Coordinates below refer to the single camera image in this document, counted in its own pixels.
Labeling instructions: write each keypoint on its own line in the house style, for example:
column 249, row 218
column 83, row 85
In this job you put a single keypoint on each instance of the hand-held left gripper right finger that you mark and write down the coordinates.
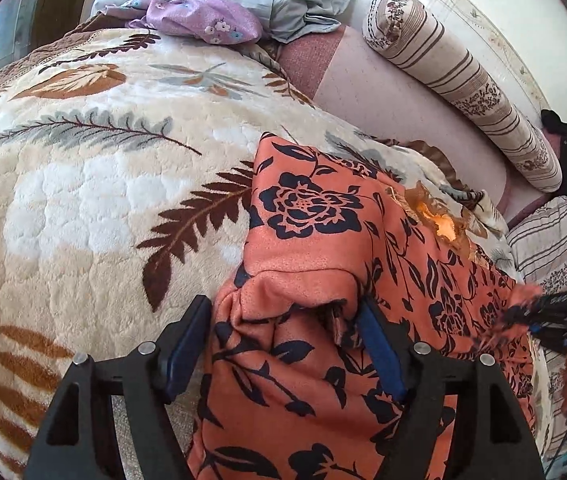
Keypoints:
column 381, row 355

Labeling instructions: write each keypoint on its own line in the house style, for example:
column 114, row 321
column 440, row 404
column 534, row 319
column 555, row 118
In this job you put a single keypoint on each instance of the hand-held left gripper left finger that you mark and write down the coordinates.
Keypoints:
column 188, row 345

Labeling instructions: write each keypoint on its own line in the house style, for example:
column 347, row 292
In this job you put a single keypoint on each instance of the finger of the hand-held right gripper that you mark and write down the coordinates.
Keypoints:
column 538, row 315

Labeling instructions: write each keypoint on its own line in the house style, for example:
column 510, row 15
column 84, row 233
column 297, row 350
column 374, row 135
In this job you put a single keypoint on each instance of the orange black floral garment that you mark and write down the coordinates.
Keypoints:
column 313, row 270

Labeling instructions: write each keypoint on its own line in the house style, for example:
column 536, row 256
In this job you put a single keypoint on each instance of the striped floral flat pillow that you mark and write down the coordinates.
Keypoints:
column 548, row 240

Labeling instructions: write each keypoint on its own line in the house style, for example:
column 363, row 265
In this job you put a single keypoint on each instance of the cream leaf print blanket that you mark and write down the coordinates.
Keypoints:
column 88, row 185

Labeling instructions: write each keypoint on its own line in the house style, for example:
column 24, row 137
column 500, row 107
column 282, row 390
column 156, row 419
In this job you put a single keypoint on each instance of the striped floral bolster pillow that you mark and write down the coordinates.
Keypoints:
column 463, row 75

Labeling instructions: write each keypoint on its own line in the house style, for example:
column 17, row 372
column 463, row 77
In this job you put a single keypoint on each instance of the pink bed sheet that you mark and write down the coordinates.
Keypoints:
column 388, row 95

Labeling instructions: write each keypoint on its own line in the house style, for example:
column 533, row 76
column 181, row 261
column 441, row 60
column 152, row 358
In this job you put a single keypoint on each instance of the purple floral cloth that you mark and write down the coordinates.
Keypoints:
column 198, row 15

